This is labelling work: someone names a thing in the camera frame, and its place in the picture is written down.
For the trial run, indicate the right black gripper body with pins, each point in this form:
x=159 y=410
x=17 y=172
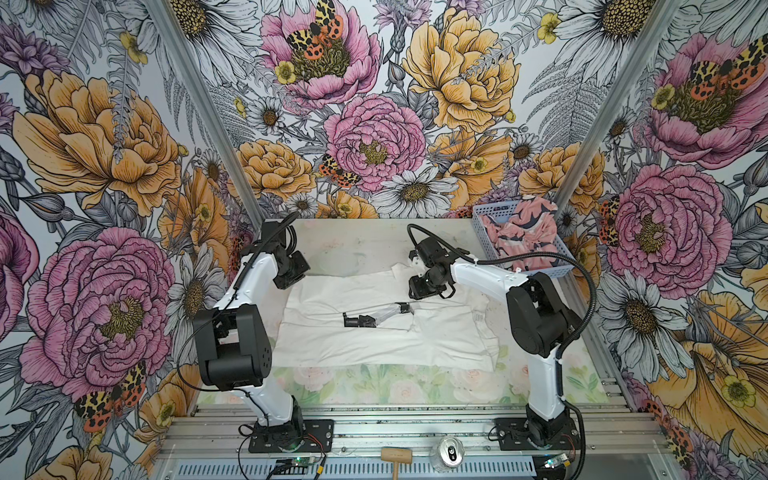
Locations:
x=428 y=284

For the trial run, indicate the white printed t-shirt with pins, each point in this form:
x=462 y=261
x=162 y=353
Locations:
x=371 y=320

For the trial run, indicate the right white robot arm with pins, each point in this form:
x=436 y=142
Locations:
x=540 y=324

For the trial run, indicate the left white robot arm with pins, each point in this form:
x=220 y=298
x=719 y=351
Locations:
x=234 y=351

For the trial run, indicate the pink patterned garment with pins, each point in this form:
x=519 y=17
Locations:
x=530 y=227

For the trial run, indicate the wooden mallet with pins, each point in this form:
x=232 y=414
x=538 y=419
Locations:
x=397 y=457

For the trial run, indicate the right green circuit board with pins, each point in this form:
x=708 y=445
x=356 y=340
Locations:
x=557 y=461

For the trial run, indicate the green circuit board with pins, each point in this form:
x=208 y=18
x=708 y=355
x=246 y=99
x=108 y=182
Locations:
x=557 y=461
x=298 y=466

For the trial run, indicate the left green circuit board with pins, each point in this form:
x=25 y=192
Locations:
x=298 y=466

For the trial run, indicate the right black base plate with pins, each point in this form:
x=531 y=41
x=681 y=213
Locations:
x=517 y=433

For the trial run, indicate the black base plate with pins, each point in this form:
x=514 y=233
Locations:
x=517 y=433
x=314 y=436

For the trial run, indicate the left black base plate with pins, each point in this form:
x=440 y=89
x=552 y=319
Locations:
x=314 y=436

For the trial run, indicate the aluminium front rail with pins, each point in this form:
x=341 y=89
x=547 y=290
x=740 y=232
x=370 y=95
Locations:
x=363 y=430

